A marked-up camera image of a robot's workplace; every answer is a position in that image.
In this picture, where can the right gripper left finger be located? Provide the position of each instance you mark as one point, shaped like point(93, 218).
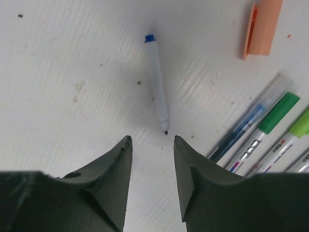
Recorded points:
point(90, 199)

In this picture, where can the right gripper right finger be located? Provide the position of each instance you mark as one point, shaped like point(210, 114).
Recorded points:
point(213, 199)

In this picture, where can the white pen dark green end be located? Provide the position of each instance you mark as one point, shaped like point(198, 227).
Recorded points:
point(246, 151)

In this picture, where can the blue gel pen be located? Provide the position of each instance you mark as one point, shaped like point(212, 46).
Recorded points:
point(244, 124)

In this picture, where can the white pen light green end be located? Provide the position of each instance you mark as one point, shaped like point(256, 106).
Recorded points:
point(272, 157)

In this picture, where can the white pen black end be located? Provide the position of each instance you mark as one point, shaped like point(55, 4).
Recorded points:
point(301, 164)

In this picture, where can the dark green pen cap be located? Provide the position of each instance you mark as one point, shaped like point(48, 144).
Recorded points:
point(278, 112)

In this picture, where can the light green pen cap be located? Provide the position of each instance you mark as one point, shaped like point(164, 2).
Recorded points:
point(301, 126)

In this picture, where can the clear pen cap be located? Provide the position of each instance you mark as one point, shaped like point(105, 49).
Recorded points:
point(272, 93)

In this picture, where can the white pen blue end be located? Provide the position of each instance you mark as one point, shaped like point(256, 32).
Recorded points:
point(157, 84)

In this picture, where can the orange pen cap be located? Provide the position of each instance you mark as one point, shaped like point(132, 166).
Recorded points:
point(261, 28)

